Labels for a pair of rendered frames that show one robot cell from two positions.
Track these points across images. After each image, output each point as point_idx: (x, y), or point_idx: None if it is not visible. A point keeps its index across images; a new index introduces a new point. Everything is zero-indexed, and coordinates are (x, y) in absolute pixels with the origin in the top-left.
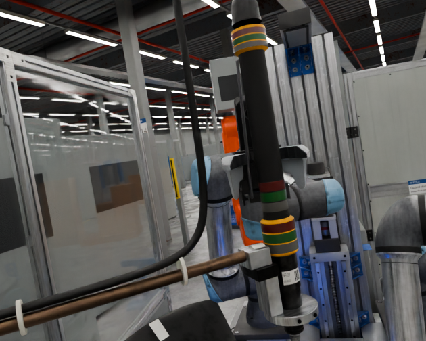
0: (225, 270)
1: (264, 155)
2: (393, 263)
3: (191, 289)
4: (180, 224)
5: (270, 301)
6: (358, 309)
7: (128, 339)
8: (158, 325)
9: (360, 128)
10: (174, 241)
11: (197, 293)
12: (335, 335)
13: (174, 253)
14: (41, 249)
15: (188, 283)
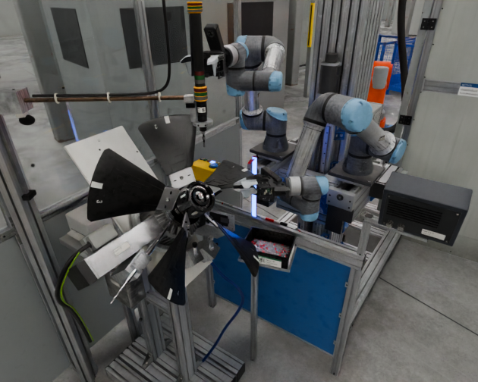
0: (250, 111)
1: (194, 60)
2: (305, 126)
3: (290, 129)
4: (305, 73)
5: (190, 116)
6: (334, 159)
7: (155, 119)
8: (167, 117)
9: (438, 21)
10: (299, 86)
11: (294, 133)
12: (315, 170)
13: (293, 97)
14: (149, 73)
15: (291, 124)
